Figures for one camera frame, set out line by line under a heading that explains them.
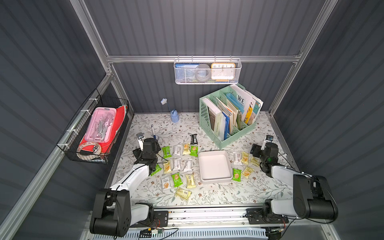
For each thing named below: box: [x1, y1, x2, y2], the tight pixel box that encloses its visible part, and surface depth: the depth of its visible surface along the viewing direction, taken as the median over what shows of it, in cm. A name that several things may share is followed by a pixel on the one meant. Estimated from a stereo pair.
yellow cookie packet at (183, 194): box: [175, 187, 192, 200], surface depth 82 cm
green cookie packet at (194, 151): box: [190, 145, 199, 157], surface depth 100 cm
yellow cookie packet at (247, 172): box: [241, 166, 255, 179], surface depth 91 cm
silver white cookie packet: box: [160, 176, 172, 190], surface depth 86 cm
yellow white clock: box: [210, 62, 236, 80], surface depth 90 cm
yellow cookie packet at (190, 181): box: [185, 174, 196, 189], surface depth 86 cm
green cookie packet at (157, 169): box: [150, 164, 162, 176], surface depth 91 cm
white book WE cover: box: [230, 84, 253, 123], surface depth 98 cm
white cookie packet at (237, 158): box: [233, 152, 242, 166], surface depth 96 cm
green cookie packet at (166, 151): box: [162, 146, 172, 159], surface depth 98 cm
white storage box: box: [198, 150, 233, 185], surface depth 95 cm
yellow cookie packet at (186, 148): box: [182, 143, 191, 155], surface depth 100 cm
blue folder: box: [222, 111, 231, 141], surface depth 90 cm
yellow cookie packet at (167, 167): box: [163, 160, 172, 174], surface depth 91 cm
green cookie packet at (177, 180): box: [171, 172, 184, 188], surface depth 87 cm
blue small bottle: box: [160, 98, 180, 123], surface depth 112 cm
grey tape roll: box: [195, 63, 211, 81], surface depth 90 cm
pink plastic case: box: [84, 107, 117, 143], surface depth 74 cm
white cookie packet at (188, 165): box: [183, 159, 192, 172], surface depth 93 cm
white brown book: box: [202, 97, 222, 137], surface depth 91 cm
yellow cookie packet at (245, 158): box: [241, 151, 250, 165], surface depth 95 cm
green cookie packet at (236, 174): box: [232, 168, 242, 182], surface depth 89 cm
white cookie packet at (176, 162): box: [173, 158, 181, 171], surface depth 93 cm
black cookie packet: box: [189, 134, 198, 145], surface depth 105 cm
